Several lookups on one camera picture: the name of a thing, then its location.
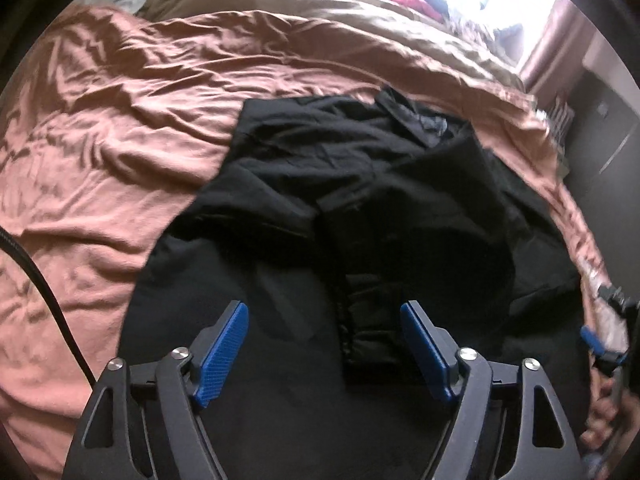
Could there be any black cable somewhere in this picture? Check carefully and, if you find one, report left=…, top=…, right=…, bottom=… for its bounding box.
left=0, top=226, right=97, bottom=388

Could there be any pink right curtain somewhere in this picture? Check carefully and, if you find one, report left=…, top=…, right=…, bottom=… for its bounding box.
left=520, top=0, right=598, bottom=107

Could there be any person's right hand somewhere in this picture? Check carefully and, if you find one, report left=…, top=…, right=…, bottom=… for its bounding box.
left=580, top=378, right=618, bottom=451

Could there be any black button-up shirt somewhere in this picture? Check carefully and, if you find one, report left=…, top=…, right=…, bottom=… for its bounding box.
left=119, top=88, right=589, bottom=479

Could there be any beige duvet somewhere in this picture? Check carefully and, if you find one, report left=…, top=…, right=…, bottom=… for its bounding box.
left=137, top=0, right=524, bottom=90

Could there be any brown bed duvet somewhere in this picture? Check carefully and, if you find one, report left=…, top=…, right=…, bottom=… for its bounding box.
left=0, top=4, right=612, bottom=480

